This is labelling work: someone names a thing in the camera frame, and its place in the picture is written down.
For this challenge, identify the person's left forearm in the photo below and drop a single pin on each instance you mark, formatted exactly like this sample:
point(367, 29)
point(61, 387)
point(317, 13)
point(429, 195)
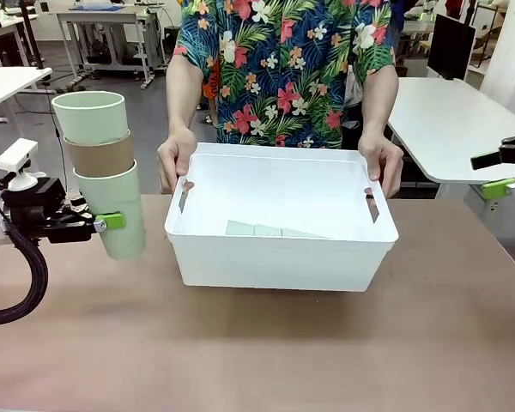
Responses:
point(379, 107)

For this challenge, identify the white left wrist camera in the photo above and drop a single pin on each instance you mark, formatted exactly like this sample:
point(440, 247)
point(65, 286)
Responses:
point(15, 156)

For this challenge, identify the mannequin in orange pants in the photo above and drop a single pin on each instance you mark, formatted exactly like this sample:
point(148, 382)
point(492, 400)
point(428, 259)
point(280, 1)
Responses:
point(211, 90)

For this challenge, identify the white desk with metal legs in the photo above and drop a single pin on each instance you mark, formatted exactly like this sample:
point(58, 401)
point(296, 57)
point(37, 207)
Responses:
point(98, 17)

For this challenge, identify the brown plastic cup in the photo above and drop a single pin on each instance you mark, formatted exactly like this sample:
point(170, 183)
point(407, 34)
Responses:
point(101, 156)

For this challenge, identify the white plastic basket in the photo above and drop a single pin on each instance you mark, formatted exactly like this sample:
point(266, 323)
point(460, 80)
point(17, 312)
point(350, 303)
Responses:
point(279, 262)

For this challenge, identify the person in floral shirt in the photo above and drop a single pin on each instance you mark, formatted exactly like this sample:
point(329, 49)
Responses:
point(283, 64)

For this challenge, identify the black pole stand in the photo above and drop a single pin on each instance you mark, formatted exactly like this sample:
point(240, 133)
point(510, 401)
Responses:
point(30, 34)

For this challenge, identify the person's left hand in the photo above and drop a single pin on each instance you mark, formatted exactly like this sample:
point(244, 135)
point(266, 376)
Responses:
point(384, 163)

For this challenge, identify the black stool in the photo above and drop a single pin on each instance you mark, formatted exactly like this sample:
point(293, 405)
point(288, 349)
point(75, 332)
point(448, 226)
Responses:
point(171, 43)

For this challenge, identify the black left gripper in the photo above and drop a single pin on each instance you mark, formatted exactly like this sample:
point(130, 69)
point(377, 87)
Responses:
point(30, 206)

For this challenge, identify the black monitor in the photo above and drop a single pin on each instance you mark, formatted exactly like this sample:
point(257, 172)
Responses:
point(450, 43)

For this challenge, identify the person's right hand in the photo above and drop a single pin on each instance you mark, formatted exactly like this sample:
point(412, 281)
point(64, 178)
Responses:
point(171, 159)

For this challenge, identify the white lab bench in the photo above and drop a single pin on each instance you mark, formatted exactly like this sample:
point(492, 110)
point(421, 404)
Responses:
point(4, 30)

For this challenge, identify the white side table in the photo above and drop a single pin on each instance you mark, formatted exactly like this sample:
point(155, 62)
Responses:
point(446, 129)

